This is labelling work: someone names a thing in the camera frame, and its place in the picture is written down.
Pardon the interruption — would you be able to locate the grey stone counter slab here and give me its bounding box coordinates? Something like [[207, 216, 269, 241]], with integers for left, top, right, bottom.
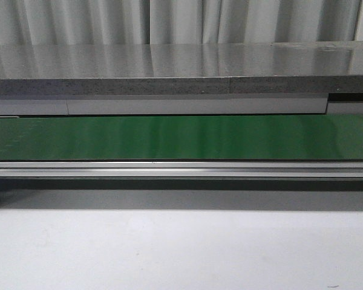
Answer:
[[0, 40, 363, 117]]

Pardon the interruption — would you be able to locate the green conveyor belt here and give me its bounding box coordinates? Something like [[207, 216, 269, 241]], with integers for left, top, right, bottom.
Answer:
[[0, 114, 363, 161]]

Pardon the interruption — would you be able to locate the aluminium conveyor frame rail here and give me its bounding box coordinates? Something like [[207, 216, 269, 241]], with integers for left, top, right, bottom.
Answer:
[[0, 161, 363, 178]]

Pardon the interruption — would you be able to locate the grey pleated curtain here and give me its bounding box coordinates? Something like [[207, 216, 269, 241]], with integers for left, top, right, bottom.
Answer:
[[0, 1, 363, 45]]

